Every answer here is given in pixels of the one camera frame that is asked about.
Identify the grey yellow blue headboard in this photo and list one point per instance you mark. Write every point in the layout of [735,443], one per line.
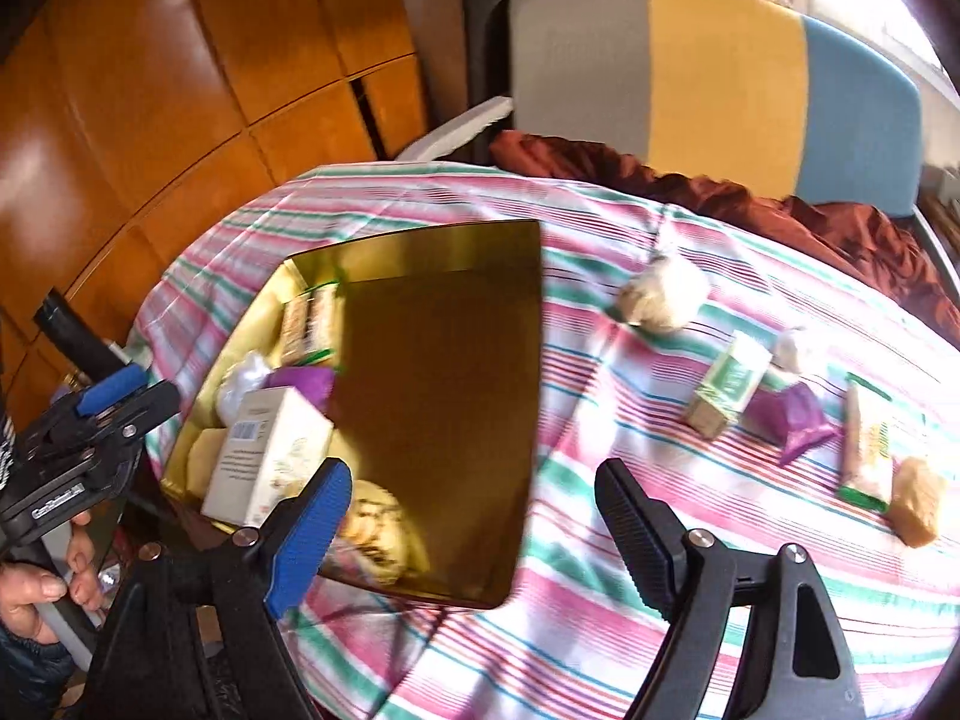
[720,75]

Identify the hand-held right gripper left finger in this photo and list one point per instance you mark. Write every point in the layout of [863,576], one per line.
[307,540]

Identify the brown sponge cake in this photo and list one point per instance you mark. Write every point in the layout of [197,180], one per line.
[919,502]

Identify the purple snack packet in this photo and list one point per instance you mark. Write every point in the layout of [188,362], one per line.
[304,386]
[791,412]

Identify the person's left forearm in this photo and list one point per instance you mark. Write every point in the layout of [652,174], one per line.
[34,671]

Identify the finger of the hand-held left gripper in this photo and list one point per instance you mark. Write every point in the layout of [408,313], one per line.
[146,412]
[112,390]

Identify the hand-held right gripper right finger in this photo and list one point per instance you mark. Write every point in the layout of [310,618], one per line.
[637,540]

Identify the striped bed sheet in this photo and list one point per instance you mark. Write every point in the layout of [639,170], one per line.
[637,615]

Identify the green cracker packet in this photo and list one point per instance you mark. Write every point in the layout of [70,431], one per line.
[311,322]
[866,442]

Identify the gold tin box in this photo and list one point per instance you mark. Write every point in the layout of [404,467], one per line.
[435,405]

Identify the person's left hand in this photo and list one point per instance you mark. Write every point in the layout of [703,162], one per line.
[37,585]

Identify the white plastic armrest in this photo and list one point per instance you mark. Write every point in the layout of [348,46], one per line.
[450,131]

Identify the clear bag of cookies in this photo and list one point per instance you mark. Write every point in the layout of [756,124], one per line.
[382,532]

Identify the small clear snack packet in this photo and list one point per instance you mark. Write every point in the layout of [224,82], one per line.
[793,349]

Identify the wooden wardrobe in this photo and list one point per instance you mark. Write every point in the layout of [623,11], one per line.
[150,90]

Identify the white printed box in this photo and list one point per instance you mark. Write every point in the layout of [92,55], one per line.
[262,450]

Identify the grey bed frame rail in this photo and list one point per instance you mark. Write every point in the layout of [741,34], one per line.
[937,247]

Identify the clear plastic snack bag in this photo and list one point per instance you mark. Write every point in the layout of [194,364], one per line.
[244,382]

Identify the dark red cloth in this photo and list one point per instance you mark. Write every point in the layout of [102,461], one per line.
[847,232]

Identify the green and white box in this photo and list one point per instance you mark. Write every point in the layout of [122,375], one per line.
[727,382]

